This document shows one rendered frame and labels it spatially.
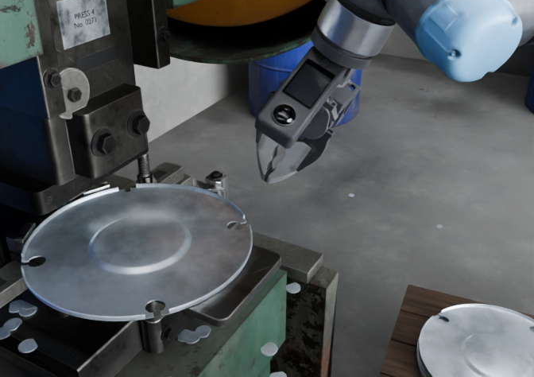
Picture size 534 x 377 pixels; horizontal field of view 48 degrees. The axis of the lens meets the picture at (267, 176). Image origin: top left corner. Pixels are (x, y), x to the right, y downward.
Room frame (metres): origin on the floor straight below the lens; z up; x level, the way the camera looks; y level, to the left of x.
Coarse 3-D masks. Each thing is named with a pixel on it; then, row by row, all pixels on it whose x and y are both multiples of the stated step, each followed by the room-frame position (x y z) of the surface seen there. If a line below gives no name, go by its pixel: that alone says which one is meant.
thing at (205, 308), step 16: (256, 256) 0.60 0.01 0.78; (272, 256) 0.60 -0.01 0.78; (240, 272) 0.57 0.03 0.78; (256, 272) 0.57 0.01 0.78; (272, 272) 0.58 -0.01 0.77; (224, 288) 0.54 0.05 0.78; (240, 288) 0.54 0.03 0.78; (256, 288) 0.55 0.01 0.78; (160, 304) 0.58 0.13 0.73; (208, 304) 0.52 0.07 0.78; (224, 304) 0.52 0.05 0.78; (240, 304) 0.52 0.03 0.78; (144, 320) 0.57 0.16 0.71; (160, 320) 0.57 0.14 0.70; (176, 320) 0.60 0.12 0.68; (192, 320) 0.63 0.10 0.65; (208, 320) 0.50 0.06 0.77; (224, 320) 0.49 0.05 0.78; (144, 336) 0.57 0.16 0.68; (160, 336) 0.57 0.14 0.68; (176, 336) 0.60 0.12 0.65; (160, 352) 0.57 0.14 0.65
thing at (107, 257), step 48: (96, 192) 0.75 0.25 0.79; (144, 192) 0.76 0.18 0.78; (192, 192) 0.76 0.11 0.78; (48, 240) 0.64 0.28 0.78; (96, 240) 0.63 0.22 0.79; (144, 240) 0.63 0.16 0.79; (192, 240) 0.64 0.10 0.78; (240, 240) 0.64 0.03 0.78; (48, 288) 0.54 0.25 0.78; (96, 288) 0.54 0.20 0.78; (144, 288) 0.54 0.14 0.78; (192, 288) 0.54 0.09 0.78
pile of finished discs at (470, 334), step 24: (456, 312) 0.95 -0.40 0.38; (480, 312) 0.95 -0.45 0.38; (504, 312) 0.95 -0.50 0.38; (432, 336) 0.88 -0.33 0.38; (456, 336) 0.88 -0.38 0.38; (480, 336) 0.87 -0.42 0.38; (504, 336) 0.87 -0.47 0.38; (528, 336) 0.88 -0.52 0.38; (432, 360) 0.82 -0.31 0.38; (456, 360) 0.82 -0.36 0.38; (480, 360) 0.81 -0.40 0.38; (504, 360) 0.81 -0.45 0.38; (528, 360) 0.81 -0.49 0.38
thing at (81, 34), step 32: (64, 0) 0.63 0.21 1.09; (96, 0) 0.67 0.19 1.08; (64, 32) 0.62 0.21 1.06; (96, 32) 0.66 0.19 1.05; (128, 32) 0.71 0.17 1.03; (64, 64) 0.62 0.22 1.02; (96, 64) 0.66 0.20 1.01; (128, 64) 0.70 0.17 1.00; (64, 96) 0.60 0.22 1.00; (96, 96) 0.65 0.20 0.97; (128, 96) 0.66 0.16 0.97; (0, 128) 0.63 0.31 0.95; (32, 128) 0.60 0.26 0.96; (64, 128) 0.61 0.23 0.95; (96, 128) 0.61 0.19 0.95; (128, 128) 0.65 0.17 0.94; (0, 160) 0.63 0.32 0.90; (32, 160) 0.61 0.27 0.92; (64, 160) 0.60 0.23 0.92; (96, 160) 0.60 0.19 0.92
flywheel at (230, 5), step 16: (208, 0) 0.97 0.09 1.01; (224, 0) 0.96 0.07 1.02; (240, 0) 0.94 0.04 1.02; (256, 0) 0.93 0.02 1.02; (272, 0) 0.91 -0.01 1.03; (288, 0) 0.90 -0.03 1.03; (304, 0) 0.89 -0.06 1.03; (176, 16) 1.00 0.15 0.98; (192, 16) 0.99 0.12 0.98; (208, 16) 0.97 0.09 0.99; (224, 16) 0.96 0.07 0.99; (240, 16) 0.94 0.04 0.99; (256, 16) 0.93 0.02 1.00; (272, 16) 0.91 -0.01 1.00
